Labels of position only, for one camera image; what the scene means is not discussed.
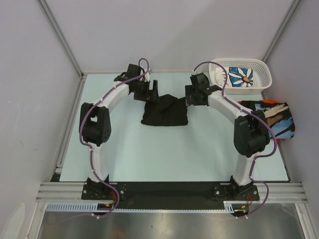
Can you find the left aluminium corner post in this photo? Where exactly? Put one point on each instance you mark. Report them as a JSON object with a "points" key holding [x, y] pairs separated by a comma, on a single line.
{"points": [[60, 36]]}

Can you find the white daisy print t-shirt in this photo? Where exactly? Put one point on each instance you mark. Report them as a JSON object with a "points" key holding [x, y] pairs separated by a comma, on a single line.
{"points": [[234, 77]]}

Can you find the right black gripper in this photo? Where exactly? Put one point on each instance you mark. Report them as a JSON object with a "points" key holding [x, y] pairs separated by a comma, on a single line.
{"points": [[189, 90]]}

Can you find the white slotted cable duct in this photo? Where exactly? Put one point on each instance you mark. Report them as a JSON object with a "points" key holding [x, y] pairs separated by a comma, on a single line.
{"points": [[96, 208]]}

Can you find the folded black printed t-shirt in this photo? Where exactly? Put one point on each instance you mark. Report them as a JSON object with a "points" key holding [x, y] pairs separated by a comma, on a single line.
{"points": [[286, 125]]}

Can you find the aluminium corner post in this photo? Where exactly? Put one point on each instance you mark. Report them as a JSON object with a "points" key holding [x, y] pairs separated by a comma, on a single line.
{"points": [[60, 36], [281, 29]]}

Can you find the aluminium frame rail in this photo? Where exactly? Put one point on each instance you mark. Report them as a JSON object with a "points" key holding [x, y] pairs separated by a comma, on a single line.
{"points": [[72, 192]]}

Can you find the white plastic basket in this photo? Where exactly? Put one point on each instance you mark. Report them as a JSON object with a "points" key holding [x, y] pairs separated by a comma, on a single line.
{"points": [[262, 76]]}

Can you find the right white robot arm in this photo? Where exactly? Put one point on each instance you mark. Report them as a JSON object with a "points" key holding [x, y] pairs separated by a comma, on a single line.
{"points": [[251, 133]]}

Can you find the folded red t-shirt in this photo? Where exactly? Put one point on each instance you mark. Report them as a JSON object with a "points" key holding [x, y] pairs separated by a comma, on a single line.
{"points": [[274, 114]]}

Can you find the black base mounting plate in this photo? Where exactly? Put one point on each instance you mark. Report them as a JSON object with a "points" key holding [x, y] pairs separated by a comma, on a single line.
{"points": [[169, 195]]}

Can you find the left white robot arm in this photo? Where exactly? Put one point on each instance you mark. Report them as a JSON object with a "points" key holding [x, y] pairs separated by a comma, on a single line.
{"points": [[95, 122]]}

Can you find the black printed t-shirt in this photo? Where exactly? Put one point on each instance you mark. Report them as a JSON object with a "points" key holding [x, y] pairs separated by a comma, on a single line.
{"points": [[168, 111], [286, 125]]}

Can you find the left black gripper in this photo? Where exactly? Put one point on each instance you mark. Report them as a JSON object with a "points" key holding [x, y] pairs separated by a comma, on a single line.
{"points": [[144, 97]]}

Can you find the right aluminium corner post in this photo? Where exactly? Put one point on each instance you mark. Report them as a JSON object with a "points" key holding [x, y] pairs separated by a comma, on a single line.
{"points": [[281, 29]]}

